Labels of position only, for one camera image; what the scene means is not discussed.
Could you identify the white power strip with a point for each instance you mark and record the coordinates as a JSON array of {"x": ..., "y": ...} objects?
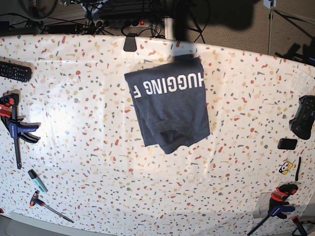
[{"x": 118, "y": 23}]

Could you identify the black game controller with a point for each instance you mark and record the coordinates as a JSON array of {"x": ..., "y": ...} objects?
[{"x": 301, "y": 124}]

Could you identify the blue black bar clamp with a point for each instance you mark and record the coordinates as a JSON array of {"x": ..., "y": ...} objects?
[{"x": 9, "y": 117}]

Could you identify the yellow face sticker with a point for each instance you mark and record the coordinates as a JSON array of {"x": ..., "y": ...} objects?
[{"x": 285, "y": 168}]

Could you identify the teal highlighter pen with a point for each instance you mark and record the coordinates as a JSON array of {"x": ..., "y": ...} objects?
[{"x": 38, "y": 182}]

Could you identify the red black bar clamp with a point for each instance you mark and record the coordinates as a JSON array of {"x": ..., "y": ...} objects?
[{"x": 278, "y": 204}]

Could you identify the black TV remote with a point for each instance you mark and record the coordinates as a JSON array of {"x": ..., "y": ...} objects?
[{"x": 15, "y": 72}]

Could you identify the patterned terrazzo table cloth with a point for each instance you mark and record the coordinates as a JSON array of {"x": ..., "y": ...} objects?
[{"x": 92, "y": 159}]

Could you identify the blue grey T-shirt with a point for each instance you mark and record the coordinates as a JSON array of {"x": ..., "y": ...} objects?
[{"x": 170, "y": 104}]

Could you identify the small black case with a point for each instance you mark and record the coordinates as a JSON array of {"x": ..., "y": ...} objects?
[{"x": 287, "y": 144}]

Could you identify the white table leg post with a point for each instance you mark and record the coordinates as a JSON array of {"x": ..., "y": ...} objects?
[{"x": 169, "y": 28}]

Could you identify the orange T-handle hex key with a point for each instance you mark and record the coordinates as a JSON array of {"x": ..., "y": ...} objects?
[{"x": 35, "y": 200}]

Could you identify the dark grey table clip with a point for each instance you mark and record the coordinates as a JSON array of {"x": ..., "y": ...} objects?
[{"x": 130, "y": 43}]

